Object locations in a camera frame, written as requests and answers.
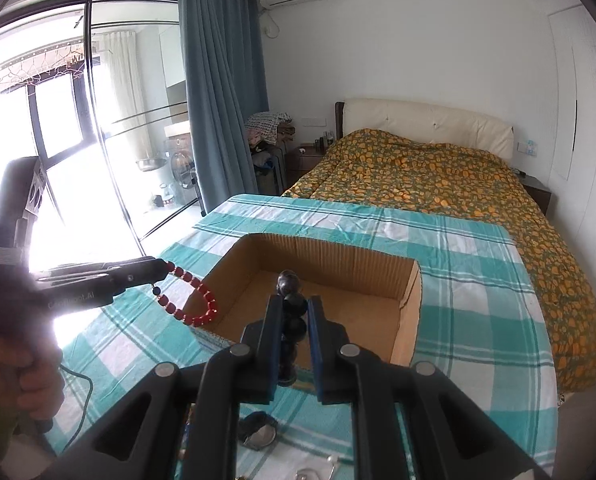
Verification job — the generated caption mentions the right dark nightstand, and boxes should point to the right dark nightstand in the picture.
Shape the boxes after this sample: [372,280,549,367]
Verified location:
[517,171,552,216]

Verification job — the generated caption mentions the orange floral bedspread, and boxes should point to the orange floral bedspread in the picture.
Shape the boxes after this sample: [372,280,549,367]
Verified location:
[285,128,596,393]

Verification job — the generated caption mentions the dark nightstand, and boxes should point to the dark nightstand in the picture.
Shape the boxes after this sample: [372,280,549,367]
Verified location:
[517,171,552,216]
[285,145,324,188]

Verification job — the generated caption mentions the black framed glass door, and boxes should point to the black framed glass door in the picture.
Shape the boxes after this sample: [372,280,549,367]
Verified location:
[0,0,205,271]

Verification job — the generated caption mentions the open cardboard box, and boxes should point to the open cardboard box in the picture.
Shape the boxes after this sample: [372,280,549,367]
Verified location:
[191,233,423,366]

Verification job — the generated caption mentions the cream leather headboard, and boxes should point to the cream leather headboard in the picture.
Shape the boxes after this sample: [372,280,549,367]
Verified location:
[334,99,515,162]

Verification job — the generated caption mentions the silver chain jewelry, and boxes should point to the silver chain jewelry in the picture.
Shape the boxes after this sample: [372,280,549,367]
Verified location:
[293,455,340,480]

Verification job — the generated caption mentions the left dark nightstand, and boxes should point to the left dark nightstand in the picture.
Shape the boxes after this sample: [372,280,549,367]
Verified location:
[285,145,324,188]

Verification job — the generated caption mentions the black wristwatch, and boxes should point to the black wristwatch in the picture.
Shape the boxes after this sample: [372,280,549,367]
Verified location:
[237,411,278,451]

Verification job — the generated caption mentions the white wardrobe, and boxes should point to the white wardrobe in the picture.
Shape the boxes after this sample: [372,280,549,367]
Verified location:
[548,6,596,242]

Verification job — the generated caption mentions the person left hand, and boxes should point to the person left hand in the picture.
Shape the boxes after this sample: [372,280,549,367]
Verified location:
[0,325,64,420]

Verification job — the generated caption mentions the black bead bracelet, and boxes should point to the black bead bracelet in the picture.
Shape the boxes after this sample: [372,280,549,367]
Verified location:
[275,268,309,388]

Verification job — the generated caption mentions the washing machine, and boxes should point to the washing machine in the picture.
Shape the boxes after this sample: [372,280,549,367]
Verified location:
[165,133,198,205]

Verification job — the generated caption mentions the clothes pile on chair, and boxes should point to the clothes pile on chair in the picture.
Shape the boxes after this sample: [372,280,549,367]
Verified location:
[246,112,296,196]

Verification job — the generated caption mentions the blue curtain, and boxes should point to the blue curtain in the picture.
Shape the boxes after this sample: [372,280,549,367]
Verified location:
[177,0,269,211]

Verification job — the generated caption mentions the teal plaid tablecloth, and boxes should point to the teal plaid tablecloth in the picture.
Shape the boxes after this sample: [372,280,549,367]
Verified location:
[45,193,562,480]

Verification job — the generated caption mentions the red bead bracelet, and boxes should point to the red bead bracelet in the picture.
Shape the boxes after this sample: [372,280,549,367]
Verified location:
[152,259,219,328]

